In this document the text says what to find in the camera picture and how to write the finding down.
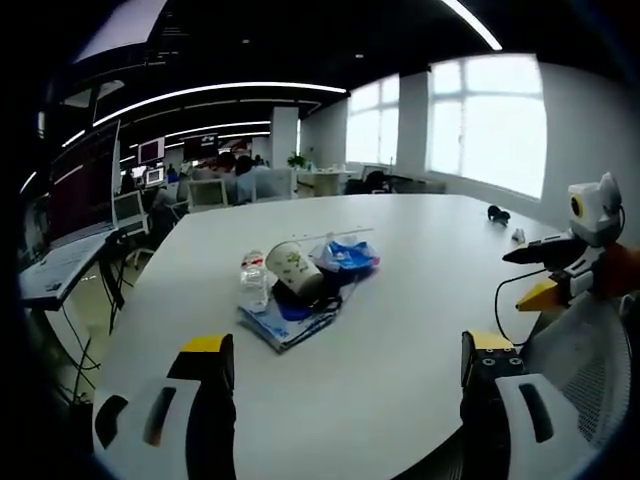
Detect white counter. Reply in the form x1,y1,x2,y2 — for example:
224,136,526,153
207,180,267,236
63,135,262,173
294,167,360,197

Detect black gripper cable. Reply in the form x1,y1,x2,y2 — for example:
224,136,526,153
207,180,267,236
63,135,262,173
494,271,547,347

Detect black hanging cables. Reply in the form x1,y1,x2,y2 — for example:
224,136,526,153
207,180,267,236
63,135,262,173
58,243,127,406

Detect wall screen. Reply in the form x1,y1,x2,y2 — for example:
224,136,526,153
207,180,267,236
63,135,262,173
182,132,221,159
138,139,166,165

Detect blue plastic bag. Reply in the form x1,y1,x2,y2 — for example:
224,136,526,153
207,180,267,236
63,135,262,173
308,233,382,275

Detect black pouch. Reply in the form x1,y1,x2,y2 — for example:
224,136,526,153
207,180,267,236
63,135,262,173
271,271,345,322

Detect white paper cup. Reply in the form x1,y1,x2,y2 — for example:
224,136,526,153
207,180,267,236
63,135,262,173
264,240,326,297

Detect long ceiling light strip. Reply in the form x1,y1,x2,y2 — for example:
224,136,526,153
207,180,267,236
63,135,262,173
91,81,349,128

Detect grey mesh office chair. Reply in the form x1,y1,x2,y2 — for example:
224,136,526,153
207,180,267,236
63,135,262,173
523,293,637,454

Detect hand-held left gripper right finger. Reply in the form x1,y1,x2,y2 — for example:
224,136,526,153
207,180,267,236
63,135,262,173
459,329,597,480

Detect white side desk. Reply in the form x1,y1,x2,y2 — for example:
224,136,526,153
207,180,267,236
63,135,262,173
18,228,120,312

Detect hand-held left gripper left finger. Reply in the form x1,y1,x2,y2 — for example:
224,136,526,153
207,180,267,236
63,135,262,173
92,333,238,480

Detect white table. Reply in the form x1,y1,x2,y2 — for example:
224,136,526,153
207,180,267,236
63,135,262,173
93,192,604,480

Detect white office chair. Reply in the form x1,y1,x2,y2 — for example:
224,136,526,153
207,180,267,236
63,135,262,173
186,178,230,209
251,167,297,202
112,189,152,254

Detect narrow window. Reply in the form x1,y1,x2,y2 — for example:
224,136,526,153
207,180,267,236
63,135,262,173
346,73,402,167

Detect blue booklet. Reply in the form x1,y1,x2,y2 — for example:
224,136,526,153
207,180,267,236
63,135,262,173
236,293,347,355

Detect clear plastic water bottle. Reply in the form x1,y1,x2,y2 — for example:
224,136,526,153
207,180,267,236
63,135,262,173
238,249,274,314

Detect large dark monitor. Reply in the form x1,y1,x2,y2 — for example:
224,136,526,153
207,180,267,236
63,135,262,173
45,118,123,247

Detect black office chair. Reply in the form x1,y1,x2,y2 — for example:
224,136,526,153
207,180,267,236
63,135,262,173
344,169,397,196

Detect large window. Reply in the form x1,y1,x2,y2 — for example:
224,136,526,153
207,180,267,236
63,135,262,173
428,54,545,200

